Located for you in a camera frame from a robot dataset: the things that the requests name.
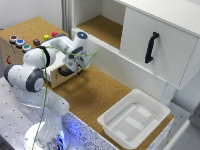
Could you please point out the white plastic box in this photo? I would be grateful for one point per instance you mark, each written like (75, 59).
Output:
(133, 120)

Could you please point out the blue button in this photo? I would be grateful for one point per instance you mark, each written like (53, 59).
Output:
(20, 42)

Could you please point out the white sliding door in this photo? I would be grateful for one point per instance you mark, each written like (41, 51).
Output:
(166, 56)

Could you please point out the white cabinet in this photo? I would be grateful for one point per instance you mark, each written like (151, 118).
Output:
(110, 66)

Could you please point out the wooden drawer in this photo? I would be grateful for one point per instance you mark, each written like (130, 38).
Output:
(53, 79)

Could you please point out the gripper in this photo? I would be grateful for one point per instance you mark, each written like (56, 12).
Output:
(74, 61)

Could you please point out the wooden drawer box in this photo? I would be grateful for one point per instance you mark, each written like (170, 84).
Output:
(28, 28)

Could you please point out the red button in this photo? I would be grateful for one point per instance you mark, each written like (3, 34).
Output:
(13, 39)

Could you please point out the purple block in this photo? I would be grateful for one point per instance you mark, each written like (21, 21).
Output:
(36, 42)

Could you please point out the yellow block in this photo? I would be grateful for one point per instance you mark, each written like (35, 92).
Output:
(46, 37)

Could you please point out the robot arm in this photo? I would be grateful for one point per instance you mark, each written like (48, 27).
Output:
(50, 110)

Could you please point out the green button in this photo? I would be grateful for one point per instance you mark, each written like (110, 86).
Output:
(26, 47)

